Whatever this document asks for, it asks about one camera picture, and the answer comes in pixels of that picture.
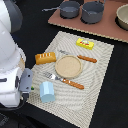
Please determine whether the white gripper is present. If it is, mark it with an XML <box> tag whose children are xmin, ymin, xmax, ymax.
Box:
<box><xmin>0</xmin><ymin>68</ymin><xmax>33</xmax><ymax>108</ymax></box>

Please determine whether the light blue milk carton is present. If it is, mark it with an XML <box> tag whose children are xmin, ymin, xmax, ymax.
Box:
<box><xmin>39</xmin><ymin>81</ymin><xmax>55</xmax><ymax>103</ymax></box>

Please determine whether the orange toy bread loaf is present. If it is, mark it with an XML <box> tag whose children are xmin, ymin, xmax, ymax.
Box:
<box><xmin>35</xmin><ymin>52</ymin><xmax>56</xmax><ymax>65</ymax></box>

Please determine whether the yellow toy box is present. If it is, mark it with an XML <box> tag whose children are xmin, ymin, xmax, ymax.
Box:
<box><xmin>76</xmin><ymin>38</ymin><xmax>94</xmax><ymax>50</ymax></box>

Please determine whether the grey frying pan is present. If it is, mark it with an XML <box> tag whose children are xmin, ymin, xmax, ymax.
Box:
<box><xmin>41</xmin><ymin>0</ymin><xmax>82</xmax><ymax>20</ymax></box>

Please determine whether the grey cooking pot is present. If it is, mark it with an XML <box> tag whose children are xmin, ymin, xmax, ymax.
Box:
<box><xmin>81</xmin><ymin>0</ymin><xmax>104</xmax><ymax>24</ymax></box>

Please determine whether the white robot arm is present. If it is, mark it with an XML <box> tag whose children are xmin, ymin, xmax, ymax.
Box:
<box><xmin>0</xmin><ymin>0</ymin><xmax>33</xmax><ymax>111</ymax></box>

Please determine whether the round wooden plate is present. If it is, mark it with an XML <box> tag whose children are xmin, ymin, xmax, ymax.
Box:
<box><xmin>55</xmin><ymin>55</ymin><xmax>83</xmax><ymax>79</ymax></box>

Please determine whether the beige woven placemat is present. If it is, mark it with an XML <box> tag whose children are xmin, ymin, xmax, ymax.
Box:
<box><xmin>28</xmin><ymin>31</ymin><xmax>114</xmax><ymax>128</ymax></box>

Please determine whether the beige bowl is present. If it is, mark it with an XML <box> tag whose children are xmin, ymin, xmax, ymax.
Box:
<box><xmin>116</xmin><ymin>4</ymin><xmax>128</xmax><ymax>30</ymax></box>

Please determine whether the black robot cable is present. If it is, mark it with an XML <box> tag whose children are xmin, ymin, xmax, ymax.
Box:
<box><xmin>0</xmin><ymin>96</ymin><xmax>31</xmax><ymax>112</ymax></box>

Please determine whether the fork with wooden handle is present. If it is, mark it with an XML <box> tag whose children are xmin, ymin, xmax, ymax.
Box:
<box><xmin>41</xmin><ymin>72</ymin><xmax>84</xmax><ymax>90</ymax></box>

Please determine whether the knife with wooden handle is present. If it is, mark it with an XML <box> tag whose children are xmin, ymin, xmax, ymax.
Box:
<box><xmin>58</xmin><ymin>50</ymin><xmax>97</xmax><ymax>63</ymax></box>

